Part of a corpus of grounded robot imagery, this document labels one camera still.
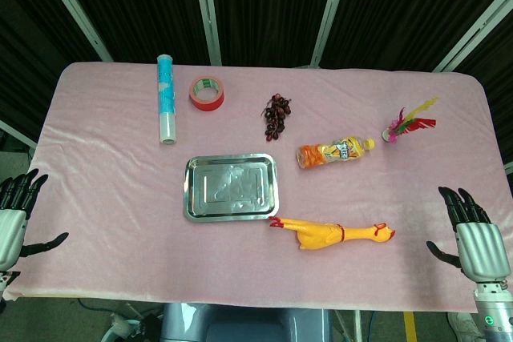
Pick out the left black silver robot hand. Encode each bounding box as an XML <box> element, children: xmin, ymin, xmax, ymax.
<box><xmin>0</xmin><ymin>168</ymin><xmax>70</xmax><ymax>275</ymax></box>

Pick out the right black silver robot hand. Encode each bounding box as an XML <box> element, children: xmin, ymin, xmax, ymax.
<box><xmin>426</xmin><ymin>186</ymin><xmax>504</xmax><ymax>284</ymax></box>

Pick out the yellow rubber chicken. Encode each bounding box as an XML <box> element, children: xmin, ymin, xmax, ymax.
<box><xmin>268</xmin><ymin>215</ymin><xmax>397</xmax><ymax>251</ymax></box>

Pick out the rectangular stainless steel tray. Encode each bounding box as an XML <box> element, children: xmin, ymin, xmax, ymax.
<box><xmin>183</xmin><ymin>152</ymin><xmax>280</xmax><ymax>223</ymax></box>

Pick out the pink table cloth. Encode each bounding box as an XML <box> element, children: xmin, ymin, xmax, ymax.
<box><xmin>6</xmin><ymin>61</ymin><xmax>513</xmax><ymax>315</ymax></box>

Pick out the colourful feather shuttlecock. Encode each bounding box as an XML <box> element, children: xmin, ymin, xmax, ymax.
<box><xmin>381</xmin><ymin>96</ymin><xmax>440</xmax><ymax>145</ymax></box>

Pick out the orange drink plastic bottle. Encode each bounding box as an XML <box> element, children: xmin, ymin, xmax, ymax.
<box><xmin>296</xmin><ymin>137</ymin><xmax>377</xmax><ymax>170</ymax></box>

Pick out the blue cling film roll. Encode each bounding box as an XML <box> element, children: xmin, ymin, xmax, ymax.
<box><xmin>156</xmin><ymin>54</ymin><xmax>178</xmax><ymax>146</ymax></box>

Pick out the red tape roll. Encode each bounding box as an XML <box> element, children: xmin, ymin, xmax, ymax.
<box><xmin>188</xmin><ymin>75</ymin><xmax>226</xmax><ymax>111</ymax></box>

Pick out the dark purple grape bunch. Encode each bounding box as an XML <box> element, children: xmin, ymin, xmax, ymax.
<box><xmin>261</xmin><ymin>94</ymin><xmax>293</xmax><ymax>143</ymax></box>

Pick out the grey-blue robot torso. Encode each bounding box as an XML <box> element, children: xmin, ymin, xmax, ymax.
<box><xmin>160</xmin><ymin>302</ymin><xmax>334</xmax><ymax>342</ymax></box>

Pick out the white metal frame post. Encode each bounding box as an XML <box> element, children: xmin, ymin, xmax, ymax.
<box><xmin>0</xmin><ymin>119</ymin><xmax>38</xmax><ymax>150</ymax></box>
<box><xmin>191</xmin><ymin>0</ymin><xmax>223</xmax><ymax>66</ymax></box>
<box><xmin>309</xmin><ymin>0</ymin><xmax>353</xmax><ymax>67</ymax></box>
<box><xmin>33</xmin><ymin>0</ymin><xmax>114</xmax><ymax>63</ymax></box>
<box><xmin>433</xmin><ymin>0</ymin><xmax>513</xmax><ymax>74</ymax></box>

